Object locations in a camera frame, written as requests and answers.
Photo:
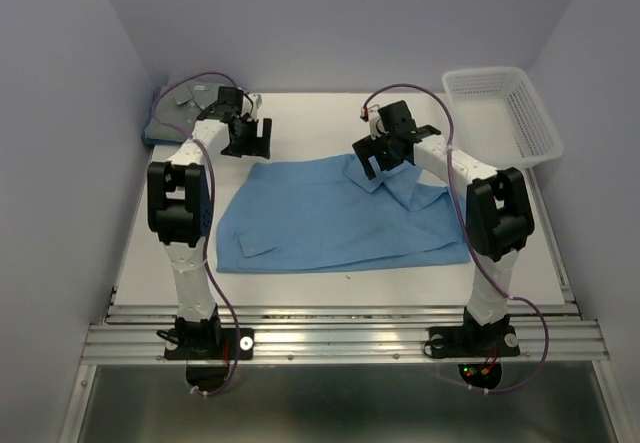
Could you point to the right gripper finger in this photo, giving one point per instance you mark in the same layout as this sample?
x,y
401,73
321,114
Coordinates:
x,y
365,149
393,166

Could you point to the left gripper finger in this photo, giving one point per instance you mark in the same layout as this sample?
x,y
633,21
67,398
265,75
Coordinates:
x,y
264,139
239,148

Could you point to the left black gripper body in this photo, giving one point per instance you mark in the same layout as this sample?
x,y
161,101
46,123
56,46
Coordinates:
x,y
248,124

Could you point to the light blue long sleeve shirt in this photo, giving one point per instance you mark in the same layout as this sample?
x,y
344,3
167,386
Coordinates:
x,y
325,215

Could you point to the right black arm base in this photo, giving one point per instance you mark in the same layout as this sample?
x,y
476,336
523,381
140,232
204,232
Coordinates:
x,y
449,342

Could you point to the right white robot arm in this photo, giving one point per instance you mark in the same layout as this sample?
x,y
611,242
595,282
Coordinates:
x,y
492,205

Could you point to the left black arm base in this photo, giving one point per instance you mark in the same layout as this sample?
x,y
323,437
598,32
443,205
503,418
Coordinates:
x,y
228,348

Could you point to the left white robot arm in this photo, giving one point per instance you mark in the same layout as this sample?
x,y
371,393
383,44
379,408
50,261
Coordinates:
x,y
180,195

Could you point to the folded grey shirt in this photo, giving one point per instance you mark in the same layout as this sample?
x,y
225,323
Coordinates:
x,y
178,111

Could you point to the white plastic basket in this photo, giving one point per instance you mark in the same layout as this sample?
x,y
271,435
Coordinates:
x,y
499,117

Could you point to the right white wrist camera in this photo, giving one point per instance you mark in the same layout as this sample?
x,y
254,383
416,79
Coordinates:
x,y
371,116

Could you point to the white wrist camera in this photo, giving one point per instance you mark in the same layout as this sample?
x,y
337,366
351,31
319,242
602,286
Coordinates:
x,y
251,104
371,116

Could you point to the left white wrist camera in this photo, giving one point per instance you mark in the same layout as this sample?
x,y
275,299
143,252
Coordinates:
x,y
251,104

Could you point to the aluminium rail frame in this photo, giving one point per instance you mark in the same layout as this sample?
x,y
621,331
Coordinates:
x,y
338,357

